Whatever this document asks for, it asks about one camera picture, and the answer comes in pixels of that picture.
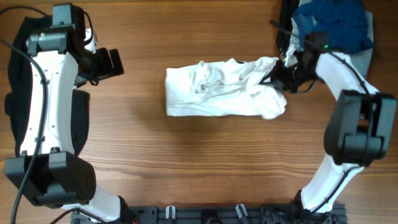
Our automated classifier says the black folded garment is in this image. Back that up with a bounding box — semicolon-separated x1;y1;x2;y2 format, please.
276;0;300;54

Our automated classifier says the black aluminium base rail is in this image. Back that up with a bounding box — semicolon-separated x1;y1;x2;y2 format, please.
70;203;348;224

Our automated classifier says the blue folded garment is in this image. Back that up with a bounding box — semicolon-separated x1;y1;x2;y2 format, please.
292;0;373;54

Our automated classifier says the black polo shirt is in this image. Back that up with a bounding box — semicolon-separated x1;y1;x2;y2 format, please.
4;16;90;157

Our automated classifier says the white t-shirt black print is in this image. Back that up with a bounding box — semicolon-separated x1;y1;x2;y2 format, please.
165;57;287;119

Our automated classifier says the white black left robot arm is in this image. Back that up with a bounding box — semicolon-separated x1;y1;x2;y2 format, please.
5;3;129;223

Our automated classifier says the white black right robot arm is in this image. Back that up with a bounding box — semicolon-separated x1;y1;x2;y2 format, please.
261;41;397;218

